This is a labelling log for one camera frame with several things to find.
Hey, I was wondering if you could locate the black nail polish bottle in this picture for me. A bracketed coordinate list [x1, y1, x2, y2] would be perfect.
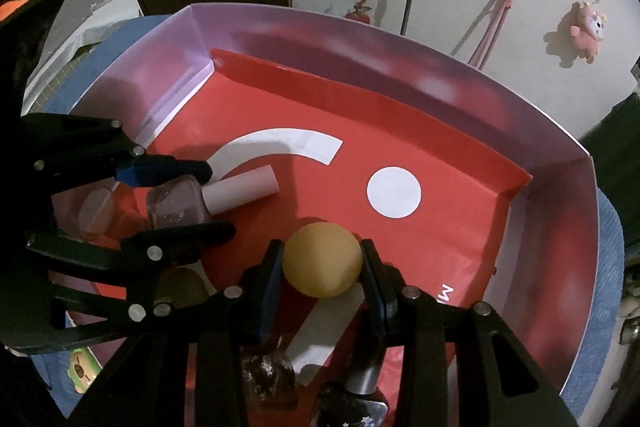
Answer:
[310, 342, 391, 427]

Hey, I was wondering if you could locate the blue blanket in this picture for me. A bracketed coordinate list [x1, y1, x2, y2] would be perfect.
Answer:
[27, 14, 627, 418]

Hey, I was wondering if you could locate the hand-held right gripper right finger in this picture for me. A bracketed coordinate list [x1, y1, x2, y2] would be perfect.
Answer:
[359, 238, 562, 427]

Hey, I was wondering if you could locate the white paper sheet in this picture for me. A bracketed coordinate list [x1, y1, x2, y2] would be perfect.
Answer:
[22, 0, 143, 112]

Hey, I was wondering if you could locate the glitter nail polish bottle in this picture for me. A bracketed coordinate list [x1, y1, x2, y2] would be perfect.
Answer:
[240, 334, 301, 413]

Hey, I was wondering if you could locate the pink cow plush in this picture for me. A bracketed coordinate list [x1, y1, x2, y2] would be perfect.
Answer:
[570, 0, 608, 65]

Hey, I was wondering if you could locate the clear plastic cap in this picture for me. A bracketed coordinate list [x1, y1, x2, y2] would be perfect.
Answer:
[52, 184, 118, 243]

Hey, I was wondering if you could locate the purple nail polish bottle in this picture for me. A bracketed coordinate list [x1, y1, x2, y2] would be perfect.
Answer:
[146, 166, 280, 230]

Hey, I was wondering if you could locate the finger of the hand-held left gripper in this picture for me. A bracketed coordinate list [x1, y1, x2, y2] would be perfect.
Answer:
[25, 221, 237, 343]
[20, 113, 213, 194]

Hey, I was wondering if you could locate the small red object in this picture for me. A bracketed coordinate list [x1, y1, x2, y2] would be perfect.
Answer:
[345, 0, 373, 25]

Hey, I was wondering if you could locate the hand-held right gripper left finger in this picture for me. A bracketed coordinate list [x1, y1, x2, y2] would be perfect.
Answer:
[67, 238, 287, 427]

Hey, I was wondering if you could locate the pink cardboard box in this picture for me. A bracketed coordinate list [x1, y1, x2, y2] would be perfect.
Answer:
[30, 3, 601, 414]

